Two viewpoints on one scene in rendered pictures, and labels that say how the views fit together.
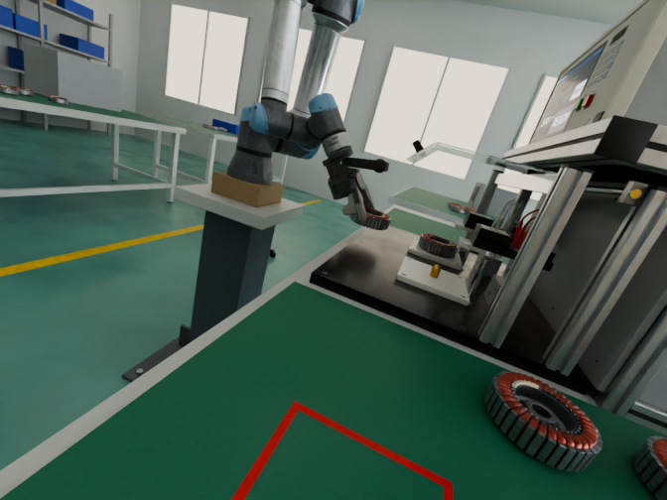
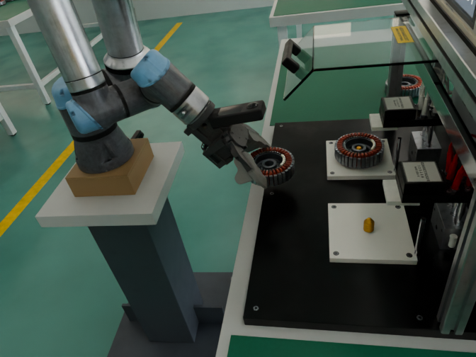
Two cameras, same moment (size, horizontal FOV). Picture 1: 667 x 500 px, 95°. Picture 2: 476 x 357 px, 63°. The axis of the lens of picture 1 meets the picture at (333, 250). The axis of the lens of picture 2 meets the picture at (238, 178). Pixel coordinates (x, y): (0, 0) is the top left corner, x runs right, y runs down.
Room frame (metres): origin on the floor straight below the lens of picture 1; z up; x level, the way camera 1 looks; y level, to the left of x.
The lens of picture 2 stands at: (0.15, -0.01, 1.35)
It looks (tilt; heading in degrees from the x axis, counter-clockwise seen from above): 37 degrees down; 1
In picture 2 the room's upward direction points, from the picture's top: 11 degrees counter-clockwise
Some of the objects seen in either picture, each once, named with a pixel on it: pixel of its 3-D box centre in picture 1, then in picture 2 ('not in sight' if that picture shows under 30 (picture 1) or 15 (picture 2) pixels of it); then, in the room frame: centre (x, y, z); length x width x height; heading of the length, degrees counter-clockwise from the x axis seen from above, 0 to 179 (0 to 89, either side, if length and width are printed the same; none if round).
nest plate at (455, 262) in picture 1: (435, 252); (358, 158); (0.89, -0.29, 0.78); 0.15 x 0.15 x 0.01; 76
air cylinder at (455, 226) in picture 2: (502, 294); (451, 224); (0.62, -0.37, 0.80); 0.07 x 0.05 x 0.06; 166
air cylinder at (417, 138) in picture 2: (487, 263); (423, 149); (0.86, -0.43, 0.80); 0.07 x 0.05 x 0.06; 166
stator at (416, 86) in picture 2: not in sight; (404, 86); (1.23, -0.55, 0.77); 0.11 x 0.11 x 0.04
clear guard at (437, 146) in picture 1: (471, 167); (367, 54); (0.89, -0.30, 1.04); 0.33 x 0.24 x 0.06; 76
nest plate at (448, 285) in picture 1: (432, 278); (368, 231); (0.66, -0.23, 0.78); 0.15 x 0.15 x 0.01; 76
